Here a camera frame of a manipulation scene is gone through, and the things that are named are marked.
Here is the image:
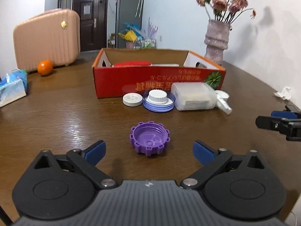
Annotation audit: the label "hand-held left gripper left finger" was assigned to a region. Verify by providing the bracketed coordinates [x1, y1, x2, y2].
[24, 140, 118, 190]

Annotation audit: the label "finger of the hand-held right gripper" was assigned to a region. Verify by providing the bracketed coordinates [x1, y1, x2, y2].
[255, 115, 301, 132]
[270, 105, 301, 119]

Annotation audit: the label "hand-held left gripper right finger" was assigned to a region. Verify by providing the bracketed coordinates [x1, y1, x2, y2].
[180, 140, 274, 191]

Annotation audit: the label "purple notched bottle cap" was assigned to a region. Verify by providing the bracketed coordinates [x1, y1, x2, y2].
[129, 121, 171, 157]

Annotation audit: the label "red cardboard box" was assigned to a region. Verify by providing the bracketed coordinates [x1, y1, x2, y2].
[92, 47, 227, 99]

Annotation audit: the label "red lint brush white handle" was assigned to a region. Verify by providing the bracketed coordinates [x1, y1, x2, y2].
[112, 61, 180, 68]

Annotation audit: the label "crumpled white tissue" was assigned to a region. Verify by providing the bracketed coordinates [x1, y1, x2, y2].
[273, 86, 292, 101]

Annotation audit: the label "white spray bottle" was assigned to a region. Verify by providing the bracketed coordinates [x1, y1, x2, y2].
[215, 94, 233, 115]

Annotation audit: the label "translucent white plastic box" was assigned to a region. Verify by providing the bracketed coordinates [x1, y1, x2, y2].
[170, 82, 218, 111]

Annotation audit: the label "white round lid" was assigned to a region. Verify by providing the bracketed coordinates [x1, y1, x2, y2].
[122, 93, 143, 108]

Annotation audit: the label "blue bottle cap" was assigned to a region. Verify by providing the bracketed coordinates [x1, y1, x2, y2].
[142, 91, 176, 113]

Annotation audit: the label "white ridged cap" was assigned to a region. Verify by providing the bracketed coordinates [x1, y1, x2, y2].
[148, 89, 168, 104]

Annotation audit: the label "pink ceramic vase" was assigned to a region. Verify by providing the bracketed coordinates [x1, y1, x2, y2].
[203, 19, 230, 66]

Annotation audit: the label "orange fruit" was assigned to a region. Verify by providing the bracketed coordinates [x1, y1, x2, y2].
[37, 60, 54, 76]

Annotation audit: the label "blue tissue pack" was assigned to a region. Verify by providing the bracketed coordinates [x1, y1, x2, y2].
[0, 68, 28, 108]

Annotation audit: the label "pink suitcase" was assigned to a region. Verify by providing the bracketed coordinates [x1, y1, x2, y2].
[13, 8, 81, 72]

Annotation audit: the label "yellow watering can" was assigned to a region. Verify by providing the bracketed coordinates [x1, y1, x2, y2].
[117, 30, 137, 42]

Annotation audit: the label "bunch of dried roses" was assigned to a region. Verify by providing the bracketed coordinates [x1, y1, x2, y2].
[182, 0, 269, 25]

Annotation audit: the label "blue folding rack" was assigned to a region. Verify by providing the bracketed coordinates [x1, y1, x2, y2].
[119, 22, 142, 36]

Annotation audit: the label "dark brown entrance door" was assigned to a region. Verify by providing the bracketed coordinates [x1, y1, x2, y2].
[72, 0, 109, 52]

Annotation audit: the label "grey refrigerator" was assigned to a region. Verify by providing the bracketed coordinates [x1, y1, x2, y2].
[115, 0, 143, 49]

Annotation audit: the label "hanging white sticks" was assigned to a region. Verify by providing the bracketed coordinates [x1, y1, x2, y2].
[135, 0, 144, 18]

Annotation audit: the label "purple wall decoration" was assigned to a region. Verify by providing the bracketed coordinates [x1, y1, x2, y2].
[145, 17, 158, 38]

